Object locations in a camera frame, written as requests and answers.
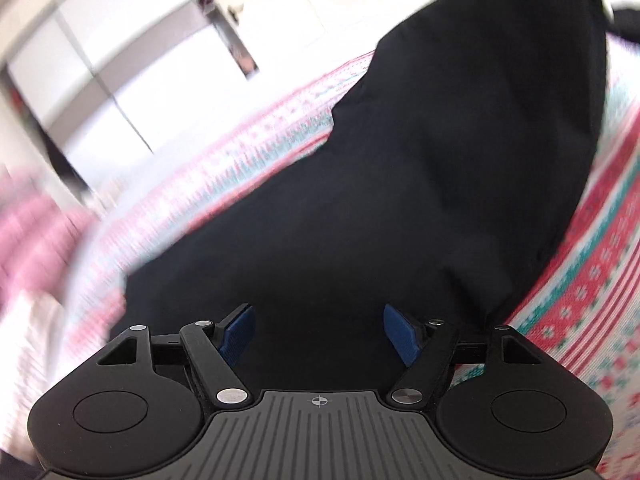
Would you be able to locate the patterned red green bedspread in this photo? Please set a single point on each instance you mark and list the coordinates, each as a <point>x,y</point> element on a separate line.
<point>584,311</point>

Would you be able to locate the white grey wardrobe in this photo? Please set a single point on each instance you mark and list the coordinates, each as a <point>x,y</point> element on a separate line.
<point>81,53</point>

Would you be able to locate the pink folded duvet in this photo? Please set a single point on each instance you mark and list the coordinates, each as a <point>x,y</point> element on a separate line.
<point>39,239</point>

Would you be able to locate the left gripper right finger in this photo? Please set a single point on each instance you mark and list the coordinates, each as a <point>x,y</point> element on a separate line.
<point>427,350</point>

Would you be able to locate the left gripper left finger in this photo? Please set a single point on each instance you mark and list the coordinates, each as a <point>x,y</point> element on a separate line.
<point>214,349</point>

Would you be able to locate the black pants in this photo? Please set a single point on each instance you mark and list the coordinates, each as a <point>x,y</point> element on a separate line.
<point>446,185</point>

